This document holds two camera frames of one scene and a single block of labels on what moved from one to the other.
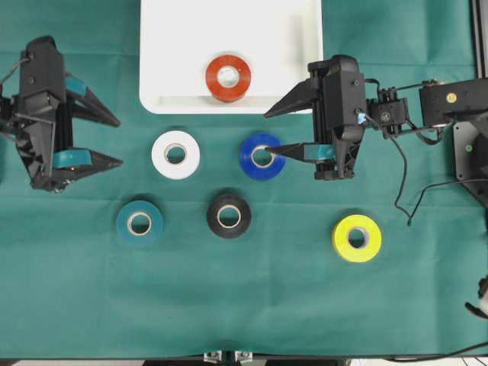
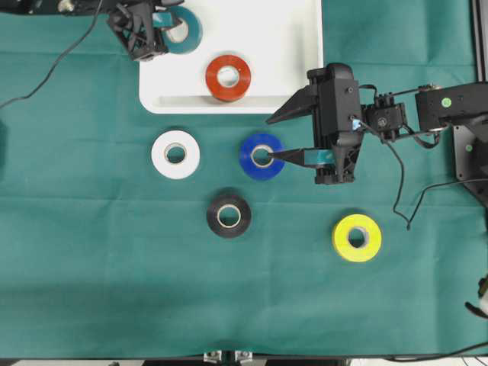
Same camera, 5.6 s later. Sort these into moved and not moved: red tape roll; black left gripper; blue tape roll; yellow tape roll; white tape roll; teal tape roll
Moved: black left gripper; teal tape roll
Not moved: white tape roll; yellow tape roll; red tape roll; blue tape roll
